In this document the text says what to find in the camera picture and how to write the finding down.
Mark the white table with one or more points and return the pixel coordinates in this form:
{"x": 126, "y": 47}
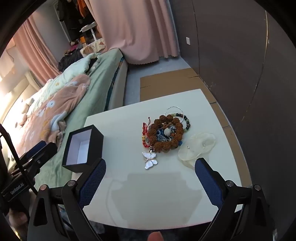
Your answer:
{"x": 166, "y": 85}

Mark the white rack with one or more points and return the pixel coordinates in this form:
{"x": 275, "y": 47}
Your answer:
{"x": 89, "y": 26}

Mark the wide pink curtain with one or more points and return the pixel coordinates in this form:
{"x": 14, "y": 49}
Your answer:
{"x": 138, "y": 30}

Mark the beige bed frame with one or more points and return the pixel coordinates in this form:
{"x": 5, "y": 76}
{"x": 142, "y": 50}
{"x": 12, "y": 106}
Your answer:
{"x": 120, "y": 88}

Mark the thin silver bangle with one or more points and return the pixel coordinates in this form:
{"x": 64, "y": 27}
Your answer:
{"x": 175, "y": 106}

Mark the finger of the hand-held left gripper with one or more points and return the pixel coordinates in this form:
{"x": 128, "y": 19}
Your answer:
{"x": 46, "y": 150}
{"x": 39, "y": 144}

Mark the cream patterned pillow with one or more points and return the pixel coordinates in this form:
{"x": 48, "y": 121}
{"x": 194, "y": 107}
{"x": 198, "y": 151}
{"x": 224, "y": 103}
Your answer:
{"x": 97, "y": 45}

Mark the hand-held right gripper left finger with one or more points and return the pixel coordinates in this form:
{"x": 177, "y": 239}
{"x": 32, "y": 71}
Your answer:
{"x": 92, "y": 183}

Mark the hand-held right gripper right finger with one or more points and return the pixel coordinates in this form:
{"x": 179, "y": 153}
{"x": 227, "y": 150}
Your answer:
{"x": 208, "y": 183}

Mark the hanging dark clothes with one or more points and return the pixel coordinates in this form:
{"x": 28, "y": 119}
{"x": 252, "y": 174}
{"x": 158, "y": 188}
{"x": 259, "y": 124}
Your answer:
{"x": 67, "y": 9}

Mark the blue white bead jewelry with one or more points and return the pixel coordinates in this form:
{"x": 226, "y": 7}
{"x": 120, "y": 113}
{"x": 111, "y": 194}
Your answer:
{"x": 166, "y": 132}

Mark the black jewelry box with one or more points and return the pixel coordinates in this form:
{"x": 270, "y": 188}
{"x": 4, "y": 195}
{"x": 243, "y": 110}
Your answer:
{"x": 78, "y": 148}

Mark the white butterfly pendant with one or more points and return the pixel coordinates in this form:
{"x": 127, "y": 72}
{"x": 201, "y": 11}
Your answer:
{"x": 150, "y": 160}

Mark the person's right hand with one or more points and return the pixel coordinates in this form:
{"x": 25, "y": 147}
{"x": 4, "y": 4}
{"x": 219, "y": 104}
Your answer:
{"x": 155, "y": 236}

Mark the sheer white organza pouch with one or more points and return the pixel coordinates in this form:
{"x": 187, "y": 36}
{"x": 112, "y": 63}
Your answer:
{"x": 196, "y": 146}

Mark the narrow pink curtain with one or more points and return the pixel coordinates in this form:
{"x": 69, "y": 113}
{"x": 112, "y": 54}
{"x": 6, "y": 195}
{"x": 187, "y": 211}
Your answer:
{"x": 39, "y": 58}

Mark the pale green quilt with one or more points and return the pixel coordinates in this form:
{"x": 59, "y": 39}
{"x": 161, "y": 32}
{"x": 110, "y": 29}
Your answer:
{"x": 74, "y": 68}

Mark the dark clothes pile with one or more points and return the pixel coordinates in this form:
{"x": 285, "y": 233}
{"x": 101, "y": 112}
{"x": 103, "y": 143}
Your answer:
{"x": 69, "y": 60}

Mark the cream padded headboard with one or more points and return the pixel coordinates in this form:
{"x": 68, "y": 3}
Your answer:
{"x": 11, "y": 64}

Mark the person's left hand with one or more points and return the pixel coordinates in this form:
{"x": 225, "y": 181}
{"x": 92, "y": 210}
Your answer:
{"x": 19, "y": 219}

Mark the green bed sheet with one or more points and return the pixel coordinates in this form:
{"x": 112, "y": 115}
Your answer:
{"x": 92, "y": 97}

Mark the orange floral blanket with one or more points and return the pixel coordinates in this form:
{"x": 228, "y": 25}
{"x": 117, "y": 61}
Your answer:
{"x": 57, "y": 104}

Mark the white wall socket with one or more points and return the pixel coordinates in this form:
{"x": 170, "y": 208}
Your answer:
{"x": 188, "y": 40}

